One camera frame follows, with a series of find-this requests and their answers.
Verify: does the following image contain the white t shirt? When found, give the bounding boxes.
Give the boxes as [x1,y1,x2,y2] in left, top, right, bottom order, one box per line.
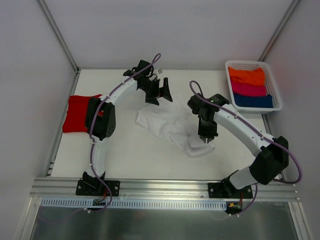
[136,100,215,158]

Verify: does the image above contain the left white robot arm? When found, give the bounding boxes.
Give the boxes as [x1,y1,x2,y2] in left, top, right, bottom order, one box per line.
[77,53,173,195]

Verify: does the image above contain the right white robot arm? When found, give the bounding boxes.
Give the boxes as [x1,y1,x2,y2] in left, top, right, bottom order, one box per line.
[187,94,289,199]

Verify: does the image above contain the pink t shirt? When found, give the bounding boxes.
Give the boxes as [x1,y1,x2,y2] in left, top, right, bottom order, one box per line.
[230,81,267,97]

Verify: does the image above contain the blue t shirt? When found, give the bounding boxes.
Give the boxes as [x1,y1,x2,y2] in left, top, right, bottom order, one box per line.
[233,94,273,108]

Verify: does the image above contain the white plastic basket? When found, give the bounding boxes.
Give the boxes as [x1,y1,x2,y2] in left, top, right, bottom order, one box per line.
[225,60,282,114]

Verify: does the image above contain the orange t shirt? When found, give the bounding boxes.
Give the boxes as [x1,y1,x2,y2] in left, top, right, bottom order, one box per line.
[228,67,266,86]

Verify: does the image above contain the folded red t shirt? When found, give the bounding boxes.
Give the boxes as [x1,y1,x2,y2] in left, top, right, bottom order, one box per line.
[62,94,101,133]

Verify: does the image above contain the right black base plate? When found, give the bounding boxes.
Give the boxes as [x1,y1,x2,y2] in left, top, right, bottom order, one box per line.
[207,182,253,199]

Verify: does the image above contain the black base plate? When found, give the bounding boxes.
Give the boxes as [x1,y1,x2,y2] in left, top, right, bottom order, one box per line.
[207,182,253,199]
[75,175,121,197]

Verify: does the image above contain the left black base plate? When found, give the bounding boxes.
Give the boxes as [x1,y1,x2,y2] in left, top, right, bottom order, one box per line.
[75,175,121,197]

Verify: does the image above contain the aluminium mounting rail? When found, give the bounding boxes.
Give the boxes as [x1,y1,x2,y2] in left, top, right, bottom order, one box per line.
[29,177,301,202]

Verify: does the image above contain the white slotted cable duct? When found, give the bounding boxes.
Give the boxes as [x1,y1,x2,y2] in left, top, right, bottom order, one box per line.
[40,197,227,211]

